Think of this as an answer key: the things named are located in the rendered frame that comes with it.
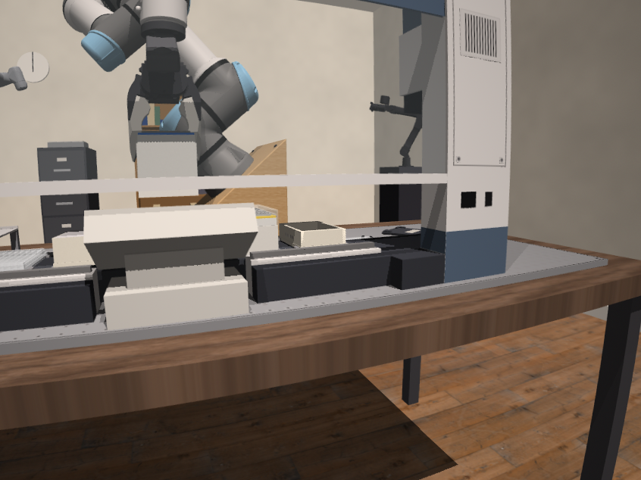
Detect cream one-well reservoir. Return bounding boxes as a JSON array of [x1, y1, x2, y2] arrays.
[[279, 221, 347, 248]]

